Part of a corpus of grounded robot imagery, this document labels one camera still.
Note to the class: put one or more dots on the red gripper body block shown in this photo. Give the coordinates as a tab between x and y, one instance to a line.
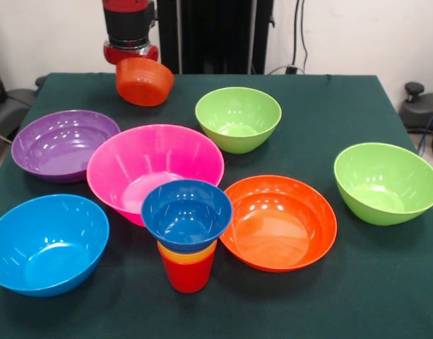
110	54

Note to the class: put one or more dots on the small ribbed orange-red bowl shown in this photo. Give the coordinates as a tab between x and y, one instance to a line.
142	83

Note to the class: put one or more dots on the green plastic bowl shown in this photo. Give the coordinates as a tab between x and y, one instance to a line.
237	116
389	183

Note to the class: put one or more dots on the small dark blue bowl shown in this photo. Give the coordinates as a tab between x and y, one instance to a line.
186	212

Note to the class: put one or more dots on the orange plastic cup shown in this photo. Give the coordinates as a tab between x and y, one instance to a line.
163	247
188	259

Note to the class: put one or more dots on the red plastic cup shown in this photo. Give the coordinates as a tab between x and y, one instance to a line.
188	277

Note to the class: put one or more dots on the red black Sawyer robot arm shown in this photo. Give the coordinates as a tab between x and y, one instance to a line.
128	21

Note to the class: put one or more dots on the purple plastic bowl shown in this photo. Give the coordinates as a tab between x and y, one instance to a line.
60	152

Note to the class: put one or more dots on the dark grey chair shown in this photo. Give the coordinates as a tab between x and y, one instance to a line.
11	109
419	109

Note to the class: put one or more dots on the pink plastic bowl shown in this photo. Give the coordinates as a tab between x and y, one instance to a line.
131	166

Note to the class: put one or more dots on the light blue plastic bowl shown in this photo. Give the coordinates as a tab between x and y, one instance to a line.
46	247

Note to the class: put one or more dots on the large orange-red plastic bowl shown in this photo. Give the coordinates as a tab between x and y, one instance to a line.
283	226

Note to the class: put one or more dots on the dark green tablecloth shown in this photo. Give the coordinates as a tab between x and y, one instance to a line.
272	310

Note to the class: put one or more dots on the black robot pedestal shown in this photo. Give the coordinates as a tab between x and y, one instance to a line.
209	35

